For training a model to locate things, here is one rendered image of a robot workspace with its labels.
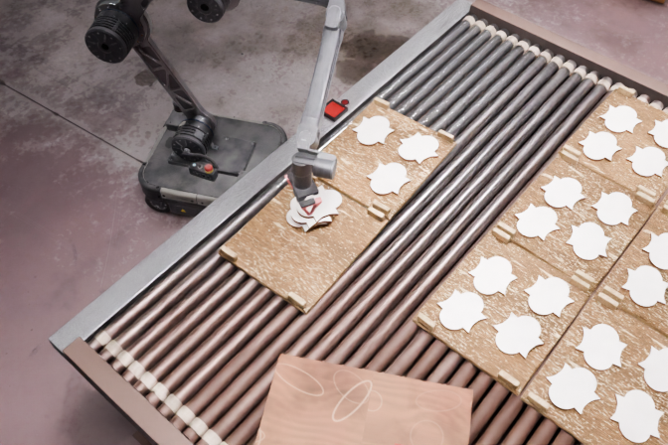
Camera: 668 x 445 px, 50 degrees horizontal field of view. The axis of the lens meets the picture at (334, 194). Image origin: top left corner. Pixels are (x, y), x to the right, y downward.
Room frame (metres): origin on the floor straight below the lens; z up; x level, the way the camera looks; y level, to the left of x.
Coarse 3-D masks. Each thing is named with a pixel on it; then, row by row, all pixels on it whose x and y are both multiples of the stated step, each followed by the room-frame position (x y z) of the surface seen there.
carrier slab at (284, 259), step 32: (288, 192) 1.46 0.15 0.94; (256, 224) 1.33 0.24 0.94; (288, 224) 1.33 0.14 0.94; (352, 224) 1.32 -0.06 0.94; (384, 224) 1.32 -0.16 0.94; (224, 256) 1.21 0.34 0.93; (256, 256) 1.21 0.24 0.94; (288, 256) 1.21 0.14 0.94; (320, 256) 1.21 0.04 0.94; (352, 256) 1.20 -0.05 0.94; (288, 288) 1.10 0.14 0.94; (320, 288) 1.09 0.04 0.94
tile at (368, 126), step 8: (368, 120) 1.77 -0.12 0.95; (376, 120) 1.77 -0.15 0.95; (384, 120) 1.77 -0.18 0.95; (360, 128) 1.73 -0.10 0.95; (368, 128) 1.73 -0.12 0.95; (376, 128) 1.73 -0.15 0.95; (384, 128) 1.73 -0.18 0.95; (360, 136) 1.69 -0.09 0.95; (368, 136) 1.69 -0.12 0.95; (376, 136) 1.69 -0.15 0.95; (384, 136) 1.69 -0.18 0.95; (368, 144) 1.66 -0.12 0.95
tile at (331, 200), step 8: (320, 192) 1.41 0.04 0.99; (328, 192) 1.41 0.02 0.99; (336, 192) 1.41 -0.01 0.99; (328, 200) 1.38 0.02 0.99; (336, 200) 1.38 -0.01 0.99; (320, 208) 1.35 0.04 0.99; (328, 208) 1.35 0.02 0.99; (336, 208) 1.35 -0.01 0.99; (304, 216) 1.32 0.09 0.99; (312, 216) 1.32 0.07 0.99; (320, 216) 1.32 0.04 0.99; (328, 216) 1.32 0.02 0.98
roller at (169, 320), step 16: (496, 32) 2.31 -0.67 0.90; (464, 48) 2.19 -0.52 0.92; (448, 64) 2.09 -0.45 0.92; (432, 80) 2.00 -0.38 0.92; (416, 96) 1.92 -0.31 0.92; (400, 112) 1.84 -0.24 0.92; (224, 272) 1.17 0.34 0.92; (208, 288) 1.11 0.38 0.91; (192, 304) 1.06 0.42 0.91; (160, 320) 1.01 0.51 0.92; (176, 320) 1.01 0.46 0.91; (144, 336) 0.96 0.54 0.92; (160, 336) 0.96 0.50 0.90; (128, 352) 0.91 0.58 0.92; (144, 352) 0.92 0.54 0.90
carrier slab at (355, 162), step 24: (360, 120) 1.78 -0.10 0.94; (408, 120) 1.78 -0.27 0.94; (336, 144) 1.67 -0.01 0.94; (360, 144) 1.67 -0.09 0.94; (384, 144) 1.66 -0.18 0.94; (336, 168) 1.56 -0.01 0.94; (360, 168) 1.56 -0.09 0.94; (408, 168) 1.55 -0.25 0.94; (432, 168) 1.55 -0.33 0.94; (360, 192) 1.45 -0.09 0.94; (408, 192) 1.45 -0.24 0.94
